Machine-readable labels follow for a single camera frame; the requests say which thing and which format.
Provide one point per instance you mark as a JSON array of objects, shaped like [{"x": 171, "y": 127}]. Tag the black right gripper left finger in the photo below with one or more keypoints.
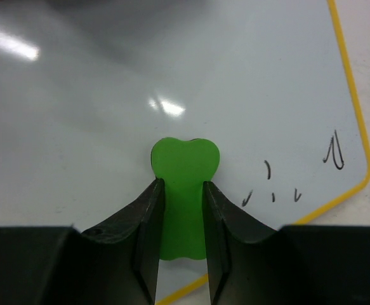
[{"x": 117, "y": 260}]

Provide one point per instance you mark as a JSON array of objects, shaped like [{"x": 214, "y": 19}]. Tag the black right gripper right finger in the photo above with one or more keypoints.
[{"x": 248, "y": 262}]

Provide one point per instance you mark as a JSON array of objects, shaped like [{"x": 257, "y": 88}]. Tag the green whiteboard eraser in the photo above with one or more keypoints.
[{"x": 184, "y": 165}]

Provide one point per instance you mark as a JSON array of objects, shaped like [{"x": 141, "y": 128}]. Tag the yellow framed whiteboard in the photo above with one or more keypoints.
[{"x": 88, "y": 87}]

